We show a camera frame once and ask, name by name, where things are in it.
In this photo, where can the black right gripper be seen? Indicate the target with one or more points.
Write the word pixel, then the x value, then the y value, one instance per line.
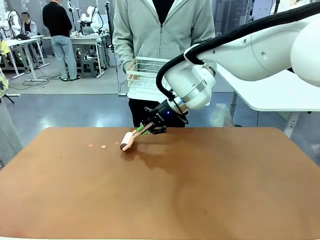
pixel 162 112

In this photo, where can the pink lint roller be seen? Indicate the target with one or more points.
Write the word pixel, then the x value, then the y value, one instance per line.
pixel 127 142

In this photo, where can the white plastic drip tray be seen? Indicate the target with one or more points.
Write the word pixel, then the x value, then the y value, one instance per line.
pixel 142 93

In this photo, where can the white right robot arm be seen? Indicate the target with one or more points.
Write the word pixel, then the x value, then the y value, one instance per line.
pixel 250 50

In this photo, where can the person's right forearm grey sleeve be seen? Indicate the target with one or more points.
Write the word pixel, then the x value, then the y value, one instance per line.
pixel 121 47

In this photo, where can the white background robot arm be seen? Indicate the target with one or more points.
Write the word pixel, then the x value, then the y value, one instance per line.
pixel 11 23
pixel 93 20

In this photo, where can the person's right hand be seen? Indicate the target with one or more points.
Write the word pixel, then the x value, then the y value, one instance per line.
pixel 128 67

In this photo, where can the person's left hand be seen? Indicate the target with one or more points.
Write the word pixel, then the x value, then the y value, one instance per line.
pixel 210 70

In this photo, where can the clear plastic bag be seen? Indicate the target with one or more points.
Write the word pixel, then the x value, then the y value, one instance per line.
pixel 222 116

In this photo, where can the grey plastic step stool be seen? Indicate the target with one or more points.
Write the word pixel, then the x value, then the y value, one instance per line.
pixel 88 67

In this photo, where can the person in grey hoodie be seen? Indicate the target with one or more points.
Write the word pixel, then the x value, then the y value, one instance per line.
pixel 160 32

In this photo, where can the black vertical stand pole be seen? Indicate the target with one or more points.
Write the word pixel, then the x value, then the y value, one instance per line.
pixel 110 30

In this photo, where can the white desk with robot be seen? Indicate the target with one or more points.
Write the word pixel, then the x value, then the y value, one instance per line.
pixel 85 41

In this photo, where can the large white table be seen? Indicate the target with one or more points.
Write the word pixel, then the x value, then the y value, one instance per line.
pixel 270 92

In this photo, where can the standing man in black sweater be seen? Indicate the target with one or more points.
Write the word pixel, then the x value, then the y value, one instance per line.
pixel 60 37

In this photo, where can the white desk with white legs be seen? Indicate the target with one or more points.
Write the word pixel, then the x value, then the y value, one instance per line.
pixel 22 47

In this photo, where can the yellow floral cloth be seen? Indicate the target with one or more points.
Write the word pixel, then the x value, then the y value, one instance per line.
pixel 3 75

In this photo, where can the seated person in grey jacket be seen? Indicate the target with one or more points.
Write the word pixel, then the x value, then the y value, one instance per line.
pixel 28 26

